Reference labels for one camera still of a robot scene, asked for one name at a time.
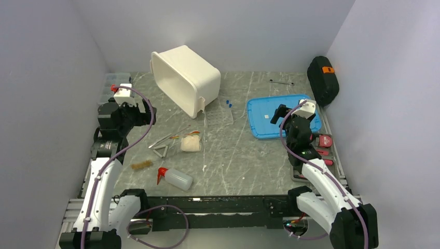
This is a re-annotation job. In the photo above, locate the white plastic bin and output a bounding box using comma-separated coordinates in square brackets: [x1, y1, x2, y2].
[150, 45, 221, 119]

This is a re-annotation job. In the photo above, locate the wash bottle red cap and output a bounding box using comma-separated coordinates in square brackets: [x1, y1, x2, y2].
[156, 167, 194, 192]

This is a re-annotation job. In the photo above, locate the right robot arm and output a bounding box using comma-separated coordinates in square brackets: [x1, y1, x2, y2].
[270, 100, 379, 248]

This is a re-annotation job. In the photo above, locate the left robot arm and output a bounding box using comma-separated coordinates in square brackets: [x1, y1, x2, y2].
[59, 101, 156, 248]

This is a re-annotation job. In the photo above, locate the blue plastic tray lid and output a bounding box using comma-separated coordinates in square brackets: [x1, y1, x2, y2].
[246, 94, 322, 140]

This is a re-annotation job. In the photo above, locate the grey tool set tray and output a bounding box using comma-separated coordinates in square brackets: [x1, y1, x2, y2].
[289, 133, 346, 183]

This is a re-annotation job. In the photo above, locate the red tape measure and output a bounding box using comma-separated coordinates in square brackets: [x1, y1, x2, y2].
[315, 134, 333, 148]

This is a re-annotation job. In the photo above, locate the silver wrench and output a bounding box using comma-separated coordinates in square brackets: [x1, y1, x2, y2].
[269, 79, 294, 86]

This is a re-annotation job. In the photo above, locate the clear compartment organizer box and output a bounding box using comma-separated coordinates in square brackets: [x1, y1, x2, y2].
[97, 72, 132, 105]

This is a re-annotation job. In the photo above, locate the glass stirring rod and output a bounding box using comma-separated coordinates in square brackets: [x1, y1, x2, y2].
[170, 124, 191, 138]

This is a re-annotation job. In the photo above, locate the brown test tube brush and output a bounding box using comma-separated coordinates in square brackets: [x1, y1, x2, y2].
[131, 160, 153, 171]

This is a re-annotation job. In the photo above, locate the black tool case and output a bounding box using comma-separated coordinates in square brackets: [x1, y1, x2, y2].
[307, 56, 340, 107]

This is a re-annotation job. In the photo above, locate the clear test tube rack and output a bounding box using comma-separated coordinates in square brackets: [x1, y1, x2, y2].
[204, 105, 233, 127]

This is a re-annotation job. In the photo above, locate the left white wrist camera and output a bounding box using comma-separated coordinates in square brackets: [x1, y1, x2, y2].
[111, 83, 136, 107]

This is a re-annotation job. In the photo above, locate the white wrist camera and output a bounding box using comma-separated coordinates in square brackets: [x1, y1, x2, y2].
[295, 99, 317, 119]
[111, 83, 136, 107]

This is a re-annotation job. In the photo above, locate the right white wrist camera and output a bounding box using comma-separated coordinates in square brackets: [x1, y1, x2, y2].
[295, 99, 317, 119]

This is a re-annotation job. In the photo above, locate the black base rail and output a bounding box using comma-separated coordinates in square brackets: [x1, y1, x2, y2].
[130, 195, 311, 234]

